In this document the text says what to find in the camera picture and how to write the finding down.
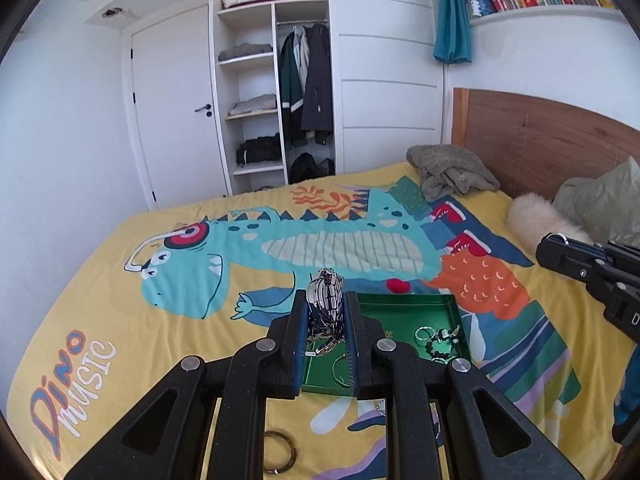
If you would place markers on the grey fleece cloth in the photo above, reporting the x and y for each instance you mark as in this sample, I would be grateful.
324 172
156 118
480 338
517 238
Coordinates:
450 170

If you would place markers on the white door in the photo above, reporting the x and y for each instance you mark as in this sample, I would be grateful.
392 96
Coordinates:
170 85

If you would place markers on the grey folded clothes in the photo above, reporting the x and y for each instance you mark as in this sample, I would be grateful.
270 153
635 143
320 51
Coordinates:
245 52

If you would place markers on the teal curtain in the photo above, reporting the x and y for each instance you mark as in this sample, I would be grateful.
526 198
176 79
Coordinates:
450 10

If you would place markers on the yellow dinosaur printed blanket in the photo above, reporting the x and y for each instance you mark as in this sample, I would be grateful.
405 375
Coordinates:
125 350

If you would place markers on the thin amber bangle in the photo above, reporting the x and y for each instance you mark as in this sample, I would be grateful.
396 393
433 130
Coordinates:
292 452

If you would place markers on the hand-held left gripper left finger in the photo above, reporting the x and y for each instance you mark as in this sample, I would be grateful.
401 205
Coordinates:
300 330

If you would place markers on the thin silver bangle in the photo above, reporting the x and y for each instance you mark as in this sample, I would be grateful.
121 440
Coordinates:
334 367

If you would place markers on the white wardrobe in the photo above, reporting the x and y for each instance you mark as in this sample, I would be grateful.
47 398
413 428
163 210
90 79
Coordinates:
385 60

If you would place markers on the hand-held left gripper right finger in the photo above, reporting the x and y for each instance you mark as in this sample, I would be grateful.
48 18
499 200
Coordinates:
352 340

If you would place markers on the black folded clothes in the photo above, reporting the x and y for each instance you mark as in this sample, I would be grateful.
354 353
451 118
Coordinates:
257 150

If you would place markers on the dark hanging coat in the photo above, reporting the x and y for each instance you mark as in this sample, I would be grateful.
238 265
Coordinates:
317 85

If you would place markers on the pale green pillow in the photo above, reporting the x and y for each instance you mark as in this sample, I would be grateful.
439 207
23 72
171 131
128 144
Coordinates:
605 200

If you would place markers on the light folded clothes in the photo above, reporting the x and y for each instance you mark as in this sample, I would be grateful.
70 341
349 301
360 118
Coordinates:
252 105

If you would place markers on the fluffy cream pillow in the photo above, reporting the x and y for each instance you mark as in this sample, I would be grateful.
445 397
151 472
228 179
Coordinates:
540 220

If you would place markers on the white wall shelf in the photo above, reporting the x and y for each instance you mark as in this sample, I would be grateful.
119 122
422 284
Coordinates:
550 14

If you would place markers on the wooden headboard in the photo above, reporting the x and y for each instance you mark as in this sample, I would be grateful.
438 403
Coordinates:
530 135

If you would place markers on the silver wristwatch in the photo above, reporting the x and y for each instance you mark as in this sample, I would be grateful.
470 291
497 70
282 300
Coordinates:
325 295

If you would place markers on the green tray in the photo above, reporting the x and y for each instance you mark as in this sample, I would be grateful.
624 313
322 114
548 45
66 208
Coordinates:
400 315

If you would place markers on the dark bag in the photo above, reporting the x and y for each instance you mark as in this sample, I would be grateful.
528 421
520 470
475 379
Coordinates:
310 167

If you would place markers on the green hanging jacket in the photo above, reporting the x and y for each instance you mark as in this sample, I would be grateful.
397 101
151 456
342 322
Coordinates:
290 85

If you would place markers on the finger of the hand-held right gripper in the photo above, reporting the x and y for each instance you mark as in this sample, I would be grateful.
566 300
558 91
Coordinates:
622 252
565 260

